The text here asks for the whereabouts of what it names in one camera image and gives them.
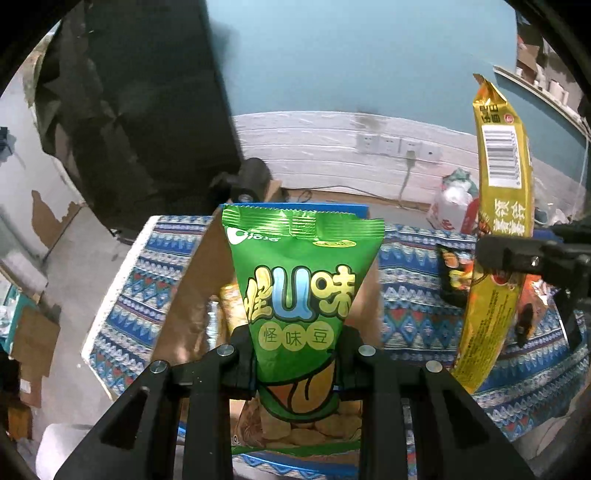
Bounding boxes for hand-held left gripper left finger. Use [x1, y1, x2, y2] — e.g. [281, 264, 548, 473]
[53, 329, 258, 480]

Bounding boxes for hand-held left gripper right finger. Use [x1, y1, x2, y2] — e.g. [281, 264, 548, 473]
[339, 331, 536, 480]

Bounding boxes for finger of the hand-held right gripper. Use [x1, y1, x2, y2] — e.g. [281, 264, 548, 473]
[475, 233, 579, 283]
[532, 223, 591, 246]

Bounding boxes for golden long biscuit packet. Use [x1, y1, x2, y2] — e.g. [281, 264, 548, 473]
[449, 73, 537, 394]

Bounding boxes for blue cardboard box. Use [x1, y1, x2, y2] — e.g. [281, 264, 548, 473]
[150, 202, 385, 480]

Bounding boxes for green snack packet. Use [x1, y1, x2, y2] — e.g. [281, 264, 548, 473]
[221, 202, 387, 459]

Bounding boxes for yellow snack packet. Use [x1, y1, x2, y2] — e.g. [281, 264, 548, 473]
[218, 283, 246, 345]

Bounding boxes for black orange snack packet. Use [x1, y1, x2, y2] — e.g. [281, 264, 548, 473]
[435, 244, 477, 308]

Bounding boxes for red white plastic bag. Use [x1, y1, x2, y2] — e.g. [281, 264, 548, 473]
[426, 167, 482, 237]

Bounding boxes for blue patterned blanket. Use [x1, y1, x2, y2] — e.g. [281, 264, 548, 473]
[82, 213, 591, 480]

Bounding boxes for white cups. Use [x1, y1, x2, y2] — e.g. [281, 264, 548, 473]
[534, 78, 574, 108]

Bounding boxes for wooden window ledge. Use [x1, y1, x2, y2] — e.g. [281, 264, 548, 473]
[492, 64, 591, 140]

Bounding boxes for small cardboard box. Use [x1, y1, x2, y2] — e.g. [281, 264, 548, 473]
[263, 178, 287, 204]

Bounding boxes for cardboard box on ledge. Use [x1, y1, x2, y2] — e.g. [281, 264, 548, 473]
[514, 34, 546, 71]

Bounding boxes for flat cardboard pieces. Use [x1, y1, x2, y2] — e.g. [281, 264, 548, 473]
[8, 304, 62, 410]

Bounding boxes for black hanging cloth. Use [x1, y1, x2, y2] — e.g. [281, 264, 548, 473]
[34, 0, 246, 232]

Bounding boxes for white plug cable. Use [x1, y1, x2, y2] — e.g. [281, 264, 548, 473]
[397, 151, 419, 211]

